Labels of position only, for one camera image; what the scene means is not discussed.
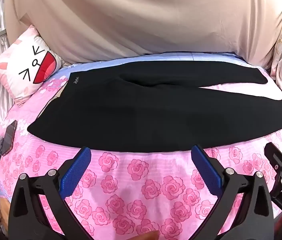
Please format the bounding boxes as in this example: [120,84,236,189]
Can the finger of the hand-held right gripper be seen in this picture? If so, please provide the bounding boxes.
[264,142,282,172]

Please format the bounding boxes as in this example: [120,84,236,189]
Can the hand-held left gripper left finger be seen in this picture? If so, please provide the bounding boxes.
[9,147,92,240]

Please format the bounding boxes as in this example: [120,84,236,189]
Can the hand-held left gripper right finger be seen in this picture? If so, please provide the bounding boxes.
[191,145,274,240]

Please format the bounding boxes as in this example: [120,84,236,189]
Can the black pants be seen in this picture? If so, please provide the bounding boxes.
[27,60,282,153]

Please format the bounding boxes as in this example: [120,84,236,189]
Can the person's left hand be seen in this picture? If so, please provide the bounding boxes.
[141,231,160,240]

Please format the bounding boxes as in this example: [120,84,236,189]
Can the pink rose print bedsheet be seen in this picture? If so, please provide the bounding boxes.
[0,51,282,240]

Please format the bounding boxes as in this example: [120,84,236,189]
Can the black smartphone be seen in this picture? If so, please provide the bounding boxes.
[0,120,18,156]

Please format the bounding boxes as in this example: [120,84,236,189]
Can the cat face pillow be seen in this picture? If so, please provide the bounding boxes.
[0,25,65,107]

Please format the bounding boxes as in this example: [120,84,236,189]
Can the beige blanket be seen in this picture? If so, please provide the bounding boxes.
[5,0,282,67]

